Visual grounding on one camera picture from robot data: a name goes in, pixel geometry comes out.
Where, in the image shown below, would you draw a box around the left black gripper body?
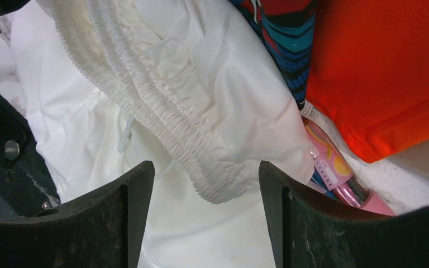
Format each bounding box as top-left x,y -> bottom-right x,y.
0,95 -> 61,217

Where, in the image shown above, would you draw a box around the comic print shorts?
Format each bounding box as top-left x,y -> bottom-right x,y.
229,0 -> 317,110

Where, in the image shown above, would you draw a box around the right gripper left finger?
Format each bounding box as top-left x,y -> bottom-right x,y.
0,161 -> 155,267

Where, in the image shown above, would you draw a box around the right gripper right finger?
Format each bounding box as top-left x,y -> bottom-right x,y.
259,161 -> 429,267

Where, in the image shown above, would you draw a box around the orange shorts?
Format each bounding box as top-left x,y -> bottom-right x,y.
307,1 -> 429,163

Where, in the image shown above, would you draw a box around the white shorts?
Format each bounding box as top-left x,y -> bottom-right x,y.
0,1 -> 313,267

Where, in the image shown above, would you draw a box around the pink pen pack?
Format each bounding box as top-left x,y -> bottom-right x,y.
302,117 -> 395,216

